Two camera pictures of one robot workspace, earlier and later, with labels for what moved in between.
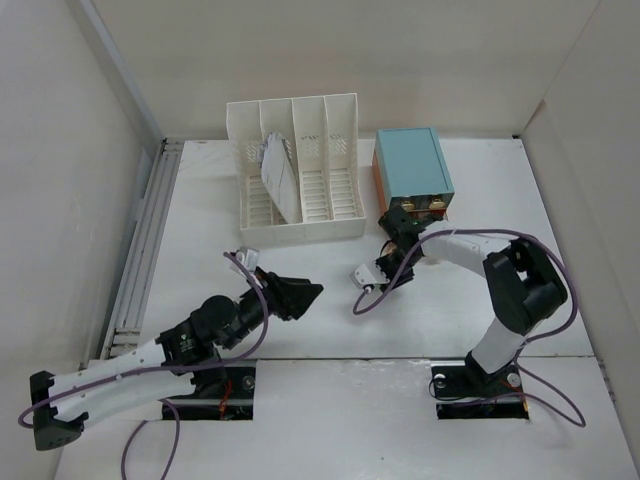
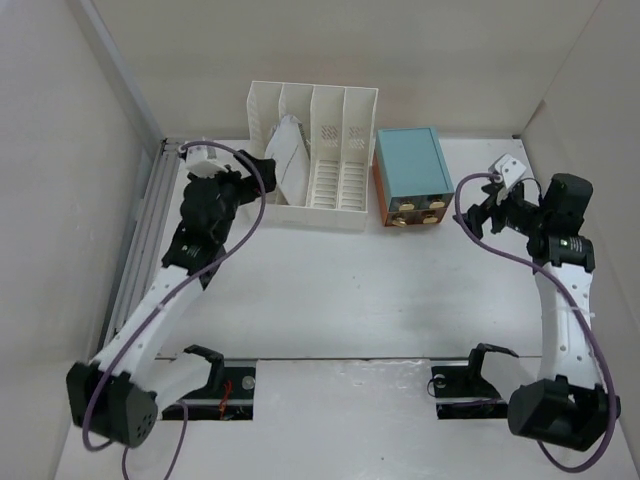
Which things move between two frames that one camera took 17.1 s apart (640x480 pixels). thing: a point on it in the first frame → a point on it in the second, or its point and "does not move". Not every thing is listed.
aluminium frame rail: x=157 y=175 does not move
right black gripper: x=380 y=263 → x=478 y=214
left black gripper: x=288 y=296 → x=248 y=186
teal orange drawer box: x=410 y=172 does not move
